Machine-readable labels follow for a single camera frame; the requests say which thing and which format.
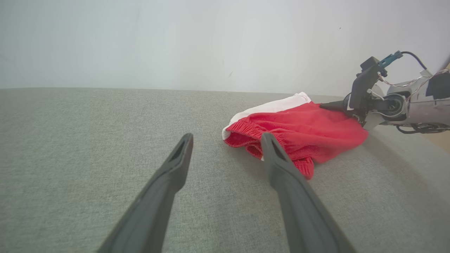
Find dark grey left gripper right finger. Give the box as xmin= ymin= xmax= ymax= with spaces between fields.
xmin=261 ymin=132 xmax=356 ymax=253

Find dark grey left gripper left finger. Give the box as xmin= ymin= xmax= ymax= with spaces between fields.
xmin=97 ymin=133 xmax=194 ymax=253

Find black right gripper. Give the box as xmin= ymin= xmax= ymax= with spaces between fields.
xmin=319 ymin=65 xmax=388 ymax=122

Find red shorts with white stripes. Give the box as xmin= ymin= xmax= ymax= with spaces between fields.
xmin=221 ymin=92 xmax=369 ymax=180

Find grey fabric sofa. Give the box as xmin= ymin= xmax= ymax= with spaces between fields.
xmin=0 ymin=87 xmax=450 ymax=253

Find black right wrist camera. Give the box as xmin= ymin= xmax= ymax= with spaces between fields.
xmin=359 ymin=56 xmax=381 ymax=73

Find teal right camera connector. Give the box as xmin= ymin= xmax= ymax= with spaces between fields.
xmin=379 ymin=50 xmax=404 ymax=68

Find thin red white wire bundle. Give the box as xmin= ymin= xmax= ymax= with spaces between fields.
xmin=377 ymin=69 xmax=450 ymax=103

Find thin black cable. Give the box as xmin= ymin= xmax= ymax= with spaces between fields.
xmin=396 ymin=123 xmax=450 ymax=135
xmin=401 ymin=51 xmax=428 ymax=71

